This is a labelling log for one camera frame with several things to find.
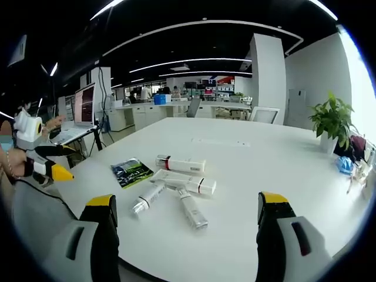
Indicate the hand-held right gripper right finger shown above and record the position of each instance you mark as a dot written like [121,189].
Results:
[282,249]

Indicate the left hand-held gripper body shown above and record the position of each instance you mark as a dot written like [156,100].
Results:
[28,129]

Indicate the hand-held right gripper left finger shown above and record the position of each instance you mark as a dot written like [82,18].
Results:
[88,249]

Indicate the white skincare bottle clear cap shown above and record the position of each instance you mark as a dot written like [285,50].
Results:
[149,196]
[191,210]

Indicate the white box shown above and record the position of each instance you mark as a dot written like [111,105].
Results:
[182,164]
[185,180]

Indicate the blue storage box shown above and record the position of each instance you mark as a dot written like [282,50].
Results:
[162,100]

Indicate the person's left hand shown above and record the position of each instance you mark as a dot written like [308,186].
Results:
[17,163]

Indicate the person's grey clothing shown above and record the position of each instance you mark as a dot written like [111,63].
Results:
[35,214]

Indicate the open white laptop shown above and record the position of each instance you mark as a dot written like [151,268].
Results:
[83,108]

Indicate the green black printed packet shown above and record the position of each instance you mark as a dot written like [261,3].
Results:
[132,172]

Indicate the blue crumpled bag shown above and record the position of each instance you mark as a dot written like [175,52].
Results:
[345,166]

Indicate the small wooden figure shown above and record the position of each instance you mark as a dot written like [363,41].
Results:
[359,177]

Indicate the white plant pot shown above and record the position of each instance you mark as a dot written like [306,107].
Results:
[327,144]

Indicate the dark red bag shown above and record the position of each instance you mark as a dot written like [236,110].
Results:
[357,145]

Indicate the white chair back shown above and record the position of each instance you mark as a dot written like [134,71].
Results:
[264,115]

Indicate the green potted plant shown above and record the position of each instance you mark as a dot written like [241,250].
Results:
[333,117]

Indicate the white metal cabinet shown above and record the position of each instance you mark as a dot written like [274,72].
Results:
[296,107]

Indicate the grey office chair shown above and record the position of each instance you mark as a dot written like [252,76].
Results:
[193,108]

